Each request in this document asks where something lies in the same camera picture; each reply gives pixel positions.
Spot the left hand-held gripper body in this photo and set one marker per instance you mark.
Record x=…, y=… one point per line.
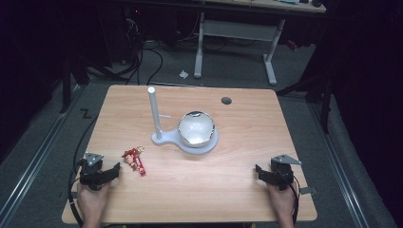
x=92, y=166

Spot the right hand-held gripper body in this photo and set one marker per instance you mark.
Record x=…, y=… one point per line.
x=282, y=172

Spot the person's right hand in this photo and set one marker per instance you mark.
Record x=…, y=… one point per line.
x=282, y=202

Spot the person's left hand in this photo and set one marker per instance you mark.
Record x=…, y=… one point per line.
x=92, y=202

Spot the white stand with pole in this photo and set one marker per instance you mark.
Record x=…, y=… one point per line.
x=164, y=137

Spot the white bowl with silver rim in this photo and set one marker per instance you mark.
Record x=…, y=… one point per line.
x=196, y=129

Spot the crumpled white paper scrap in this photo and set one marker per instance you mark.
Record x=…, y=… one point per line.
x=183, y=74

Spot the metal floor rail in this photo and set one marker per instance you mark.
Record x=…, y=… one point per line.
x=339, y=164
x=31, y=158

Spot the white metal desk frame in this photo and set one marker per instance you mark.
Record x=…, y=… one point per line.
x=237, y=31

